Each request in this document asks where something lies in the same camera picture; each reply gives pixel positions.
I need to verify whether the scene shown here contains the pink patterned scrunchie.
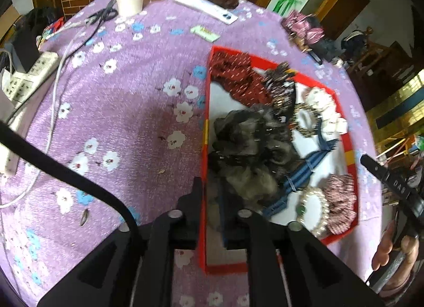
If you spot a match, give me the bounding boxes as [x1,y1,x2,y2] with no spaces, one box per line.
[323,174,358,235]

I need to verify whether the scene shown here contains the purple floral tablecloth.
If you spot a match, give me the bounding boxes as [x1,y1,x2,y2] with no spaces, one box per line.
[0,0,385,307]

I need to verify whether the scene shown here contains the white remote control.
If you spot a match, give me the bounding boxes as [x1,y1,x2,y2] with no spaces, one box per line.
[172,0,238,25]

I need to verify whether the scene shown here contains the black cable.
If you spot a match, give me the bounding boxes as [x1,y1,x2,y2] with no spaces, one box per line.
[0,121,141,233]

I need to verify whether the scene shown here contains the red small package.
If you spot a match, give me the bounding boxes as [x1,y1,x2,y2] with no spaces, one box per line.
[36,17,65,44]

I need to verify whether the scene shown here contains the white pearl bracelet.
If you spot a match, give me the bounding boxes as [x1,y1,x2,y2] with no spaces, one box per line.
[297,187,331,238]

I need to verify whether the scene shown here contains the beaded ring bracelet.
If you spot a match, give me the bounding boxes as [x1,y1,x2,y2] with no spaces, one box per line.
[291,103,321,137]

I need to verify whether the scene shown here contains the person's right hand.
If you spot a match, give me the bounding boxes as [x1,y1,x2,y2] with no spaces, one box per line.
[372,221,420,299]

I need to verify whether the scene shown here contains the small green white packet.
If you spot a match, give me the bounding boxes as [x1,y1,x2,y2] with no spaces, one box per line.
[190,25,220,42]

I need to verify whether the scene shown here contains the red dotted scrunchie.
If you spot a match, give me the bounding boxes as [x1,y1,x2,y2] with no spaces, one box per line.
[211,52,275,106]

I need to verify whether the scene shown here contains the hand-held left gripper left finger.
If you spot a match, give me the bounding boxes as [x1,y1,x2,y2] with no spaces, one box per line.
[38,177,203,307]

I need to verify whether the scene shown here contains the blue ribbon hair band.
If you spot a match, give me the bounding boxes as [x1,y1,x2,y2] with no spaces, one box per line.
[263,118,340,218]

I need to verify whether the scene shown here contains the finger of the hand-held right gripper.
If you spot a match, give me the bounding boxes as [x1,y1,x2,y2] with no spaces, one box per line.
[360,155,424,218]

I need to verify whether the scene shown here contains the black bag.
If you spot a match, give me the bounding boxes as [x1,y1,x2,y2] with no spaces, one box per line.
[15,7,63,72]

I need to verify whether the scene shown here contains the black hair accessories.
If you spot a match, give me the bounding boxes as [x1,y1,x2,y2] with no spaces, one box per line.
[311,38,345,62]

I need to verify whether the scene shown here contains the red cardboard box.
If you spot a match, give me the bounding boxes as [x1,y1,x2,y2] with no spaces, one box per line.
[199,46,360,274]

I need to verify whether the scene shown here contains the white flower hair clip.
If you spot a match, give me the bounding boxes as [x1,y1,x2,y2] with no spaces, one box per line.
[305,88,348,135]

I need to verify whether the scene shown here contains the pile of pink scrunchies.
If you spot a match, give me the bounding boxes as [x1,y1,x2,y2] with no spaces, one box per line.
[281,10,327,51]

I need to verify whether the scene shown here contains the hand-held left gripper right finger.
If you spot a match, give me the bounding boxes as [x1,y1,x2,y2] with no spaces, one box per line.
[219,191,386,307]

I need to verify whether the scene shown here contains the black scissors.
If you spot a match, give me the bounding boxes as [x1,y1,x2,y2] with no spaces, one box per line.
[87,0,118,26]

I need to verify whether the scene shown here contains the grey fluffy scrunchie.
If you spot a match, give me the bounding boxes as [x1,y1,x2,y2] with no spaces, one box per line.
[208,104,299,210]

